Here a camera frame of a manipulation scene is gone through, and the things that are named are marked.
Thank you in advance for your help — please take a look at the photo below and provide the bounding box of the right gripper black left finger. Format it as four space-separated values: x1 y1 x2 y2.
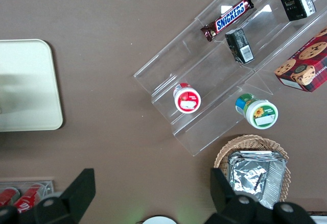
34 167 97 224

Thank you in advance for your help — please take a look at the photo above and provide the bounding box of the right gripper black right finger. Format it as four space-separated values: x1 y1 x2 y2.
209 167 259 224

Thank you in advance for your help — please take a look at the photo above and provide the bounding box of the light wicker basket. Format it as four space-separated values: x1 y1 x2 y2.
214 134 291 211

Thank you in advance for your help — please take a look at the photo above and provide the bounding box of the cream plastic tray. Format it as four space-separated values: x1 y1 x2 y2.
0 39 64 132

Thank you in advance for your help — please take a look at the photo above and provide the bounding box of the clear acrylic bottle rack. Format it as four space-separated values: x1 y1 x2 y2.
0 180 55 209

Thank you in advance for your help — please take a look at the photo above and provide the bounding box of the stack of foil trays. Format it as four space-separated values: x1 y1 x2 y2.
228 150 286 209

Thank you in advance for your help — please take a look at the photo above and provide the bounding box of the red cola bottle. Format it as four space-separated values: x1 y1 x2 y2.
0 187 21 208
12 183 46 214

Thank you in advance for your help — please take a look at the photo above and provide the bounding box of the green lidded jar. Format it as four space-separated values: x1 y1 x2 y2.
235 93 279 130

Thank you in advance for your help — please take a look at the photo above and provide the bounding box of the white plastic snack bin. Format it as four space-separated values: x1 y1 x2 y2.
308 210 327 224

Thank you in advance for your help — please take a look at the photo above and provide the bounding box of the red lidded jar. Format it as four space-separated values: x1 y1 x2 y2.
173 82 202 114

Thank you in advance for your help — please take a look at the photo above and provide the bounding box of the clear acrylic stepped stand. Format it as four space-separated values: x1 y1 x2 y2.
133 0 327 157

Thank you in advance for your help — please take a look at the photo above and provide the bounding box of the small black carton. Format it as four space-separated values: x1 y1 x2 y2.
278 0 317 22
224 27 255 64

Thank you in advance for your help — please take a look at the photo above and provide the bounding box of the red plaid cookie box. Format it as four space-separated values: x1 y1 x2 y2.
274 27 327 93

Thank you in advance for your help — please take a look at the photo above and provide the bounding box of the Snickers chocolate bar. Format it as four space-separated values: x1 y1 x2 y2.
200 0 255 42

